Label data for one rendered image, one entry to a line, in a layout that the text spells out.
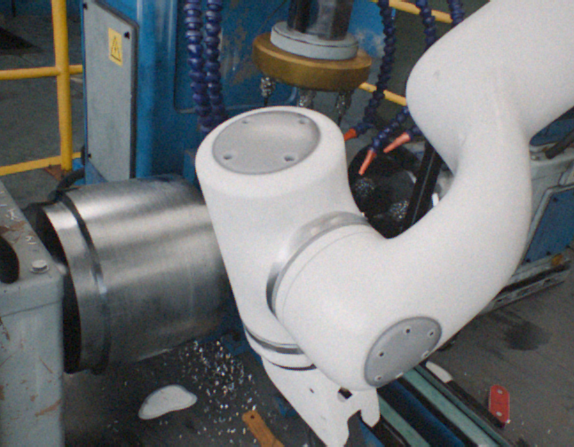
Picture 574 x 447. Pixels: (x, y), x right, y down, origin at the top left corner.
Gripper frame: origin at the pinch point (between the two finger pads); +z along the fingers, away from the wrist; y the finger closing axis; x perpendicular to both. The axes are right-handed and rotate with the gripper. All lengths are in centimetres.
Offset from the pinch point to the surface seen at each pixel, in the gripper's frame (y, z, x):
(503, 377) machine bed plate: 13, 53, -47
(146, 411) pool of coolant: 35.9, 30.7, 10.5
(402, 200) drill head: 36, 22, -45
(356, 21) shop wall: 475, 240, -398
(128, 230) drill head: 34.6, -3.3, 2.5
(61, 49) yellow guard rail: 268, 67, -47
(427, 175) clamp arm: 27, 9, -41
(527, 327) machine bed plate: 20, 59, -64
